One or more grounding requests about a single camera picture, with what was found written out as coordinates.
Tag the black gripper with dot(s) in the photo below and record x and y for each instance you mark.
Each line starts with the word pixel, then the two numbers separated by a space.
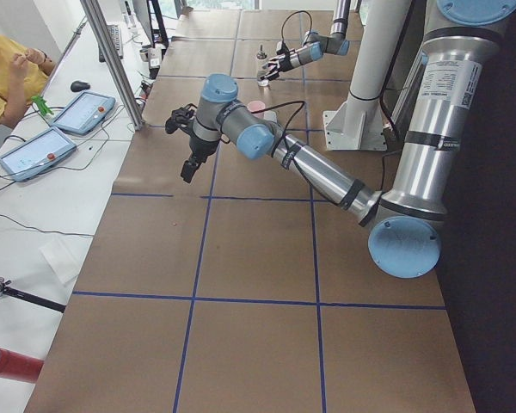
pixel 200 149
pixel 286 61

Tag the white folded paper towel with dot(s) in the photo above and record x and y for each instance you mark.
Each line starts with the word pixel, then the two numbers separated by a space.
pixel 61 260

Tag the near blue teach pendant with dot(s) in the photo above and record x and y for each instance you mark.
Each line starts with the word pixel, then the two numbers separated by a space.
pixel 37 154

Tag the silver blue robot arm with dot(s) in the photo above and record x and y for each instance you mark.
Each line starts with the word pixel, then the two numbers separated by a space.
pixel 314 45
pixel 459 37

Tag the blue teach pendant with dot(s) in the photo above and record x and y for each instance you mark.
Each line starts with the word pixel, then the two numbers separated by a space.
pixel 37 154
pixel 84 113

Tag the black computer mouse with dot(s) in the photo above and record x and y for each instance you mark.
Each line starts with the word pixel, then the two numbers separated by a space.
pixel 78 86

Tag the aluminium frame post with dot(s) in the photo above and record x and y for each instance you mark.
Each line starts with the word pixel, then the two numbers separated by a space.
pixel 96 20

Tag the pink plastic cup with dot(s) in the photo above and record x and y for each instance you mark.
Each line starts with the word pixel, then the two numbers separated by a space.
pixel 256 108

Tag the black keyboard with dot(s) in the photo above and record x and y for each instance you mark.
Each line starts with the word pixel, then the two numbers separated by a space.
pixel 114 34

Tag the green plastic toy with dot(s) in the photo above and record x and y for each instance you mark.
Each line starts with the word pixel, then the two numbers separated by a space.
pixel 42 107

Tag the person in yellow shirt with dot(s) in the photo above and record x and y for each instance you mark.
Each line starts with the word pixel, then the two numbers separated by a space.
pixel 24 72

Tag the far blue teach pendant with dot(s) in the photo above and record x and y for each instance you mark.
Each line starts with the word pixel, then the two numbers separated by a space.
pixel 84 113

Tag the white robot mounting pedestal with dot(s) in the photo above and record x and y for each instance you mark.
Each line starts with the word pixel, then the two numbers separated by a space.
pixel 358 125

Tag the red cylinder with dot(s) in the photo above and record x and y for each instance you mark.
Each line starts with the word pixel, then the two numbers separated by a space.
pixel 19 367

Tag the glass sauce bottle steel cap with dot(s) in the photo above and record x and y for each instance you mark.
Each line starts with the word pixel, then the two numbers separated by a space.
pixel 261 60

